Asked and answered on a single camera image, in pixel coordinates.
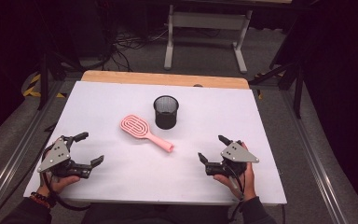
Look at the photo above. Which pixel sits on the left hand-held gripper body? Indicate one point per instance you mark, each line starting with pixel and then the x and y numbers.
pixel 56 155

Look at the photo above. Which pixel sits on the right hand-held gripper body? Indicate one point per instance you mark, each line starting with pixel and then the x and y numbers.
pixel 237 154

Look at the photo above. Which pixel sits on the pink hairbrush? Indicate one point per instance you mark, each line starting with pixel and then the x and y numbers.
pixel 158 141

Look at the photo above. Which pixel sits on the black mesh pen cup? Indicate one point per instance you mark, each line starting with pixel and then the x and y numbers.
pixel 166 121

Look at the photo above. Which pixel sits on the person's left hand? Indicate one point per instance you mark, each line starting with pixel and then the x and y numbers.
pixel 59 183

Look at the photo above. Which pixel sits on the person's right hand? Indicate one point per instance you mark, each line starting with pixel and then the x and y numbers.
pixel 248 185

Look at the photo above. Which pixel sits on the yellow black hazard tape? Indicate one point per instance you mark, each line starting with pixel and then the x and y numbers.
pixel 32 90

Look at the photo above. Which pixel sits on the black metal stand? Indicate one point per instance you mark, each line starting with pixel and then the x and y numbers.
pixel 43 81
pixel 298 93

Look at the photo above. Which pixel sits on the person's legs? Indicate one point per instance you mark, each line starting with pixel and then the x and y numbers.
pixel 155 214

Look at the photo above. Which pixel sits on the aluminium floor rail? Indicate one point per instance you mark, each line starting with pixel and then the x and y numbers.
pixel 321 174
pixel 13 165

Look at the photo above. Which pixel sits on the white metal desk frame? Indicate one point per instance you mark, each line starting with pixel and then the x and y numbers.
pixel 211 20

